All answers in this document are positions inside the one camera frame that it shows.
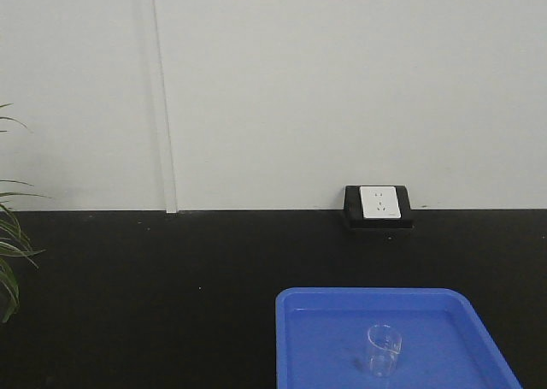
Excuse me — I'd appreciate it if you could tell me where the green spider plant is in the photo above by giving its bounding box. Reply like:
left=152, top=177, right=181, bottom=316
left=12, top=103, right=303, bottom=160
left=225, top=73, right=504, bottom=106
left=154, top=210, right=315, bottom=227
left=0, top=103, right=53, bottom=324

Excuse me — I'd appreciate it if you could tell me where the blue plastic tray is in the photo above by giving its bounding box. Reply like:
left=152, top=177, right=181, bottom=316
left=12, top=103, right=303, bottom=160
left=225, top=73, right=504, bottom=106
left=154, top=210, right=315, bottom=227
left=275, top=287, right=521, bottom=388

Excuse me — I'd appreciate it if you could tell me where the clear glass beaker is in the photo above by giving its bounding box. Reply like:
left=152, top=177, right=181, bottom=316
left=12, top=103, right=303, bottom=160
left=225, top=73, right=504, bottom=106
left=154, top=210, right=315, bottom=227
left=366, top=324, right=403, bottom=378

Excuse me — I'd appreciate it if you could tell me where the white socket in black box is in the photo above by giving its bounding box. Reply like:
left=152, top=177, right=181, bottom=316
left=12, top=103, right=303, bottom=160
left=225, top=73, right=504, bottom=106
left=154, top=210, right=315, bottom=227
left=343, top=186, right=414, bottom=230

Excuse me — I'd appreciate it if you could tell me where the white cable duct on wall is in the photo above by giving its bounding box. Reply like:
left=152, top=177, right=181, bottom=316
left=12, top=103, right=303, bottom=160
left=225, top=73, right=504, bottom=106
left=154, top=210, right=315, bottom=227
left=150, top=0, right=178, bottom=214

